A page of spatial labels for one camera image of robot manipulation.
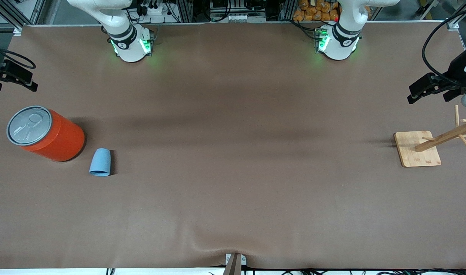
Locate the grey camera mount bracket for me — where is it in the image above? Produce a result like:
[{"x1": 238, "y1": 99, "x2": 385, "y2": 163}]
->
[{"x1": 225, "y1": 253, "x2": 247, "y2": 275}]

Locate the orange can with grey lid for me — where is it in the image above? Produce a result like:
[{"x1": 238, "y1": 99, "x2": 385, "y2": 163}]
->
[{"x1": 6, "y1": 105, "x2": 86, "y2": 163}]

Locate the aluminium frame strut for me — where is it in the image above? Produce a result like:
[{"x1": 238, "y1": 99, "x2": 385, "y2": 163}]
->
[
  {"x1": 0, "y1": 0, "x2": 46, "y2": 37},
  {"x1": 447, "y1": 0, "x2": 466, "y2": 31}
]

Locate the light blue plastic cup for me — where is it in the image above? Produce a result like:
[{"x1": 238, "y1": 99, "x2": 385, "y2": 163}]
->
[{"x1": 89, "y1": 148, "x2": 112, "y2": 177}]

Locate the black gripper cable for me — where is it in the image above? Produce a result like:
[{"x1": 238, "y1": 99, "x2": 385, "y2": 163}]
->
[
  {"x1": 421, "y1": 6, "x2": 466, "y2": 83},
  {"x1": 0, "y1": 42, "x2": 37, "y2": 70}
]

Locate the orange netted produce bag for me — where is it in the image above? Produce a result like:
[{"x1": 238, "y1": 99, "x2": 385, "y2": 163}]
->
[{"x1": 293, "y1": 0, "x2": 340, "y2": 22}]

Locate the white power strip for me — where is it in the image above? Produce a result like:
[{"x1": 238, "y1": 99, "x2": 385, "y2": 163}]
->
[{"x1": 139, "y1": 0, "x2": 165, "y2": 16}]

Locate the wooden mug tree stand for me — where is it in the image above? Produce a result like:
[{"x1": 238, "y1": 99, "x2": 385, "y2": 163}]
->
[{"x1": 393, "y1": 105, "x2": 466, "y2": 168}]

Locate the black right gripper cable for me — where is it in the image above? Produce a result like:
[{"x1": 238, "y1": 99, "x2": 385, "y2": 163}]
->
[{"x1": 0, "y1": 42, "x2": 37, "y2": 70}]

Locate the brown table mat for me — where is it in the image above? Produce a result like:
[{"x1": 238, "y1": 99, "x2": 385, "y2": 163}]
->
[{"x1": 0, "y1": 22, "x2": 466, "y2": 270}]

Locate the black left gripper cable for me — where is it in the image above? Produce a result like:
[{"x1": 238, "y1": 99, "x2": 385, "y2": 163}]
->
[{"x1": 421, "y1": 6, "x2": 466, "y2": 83}]

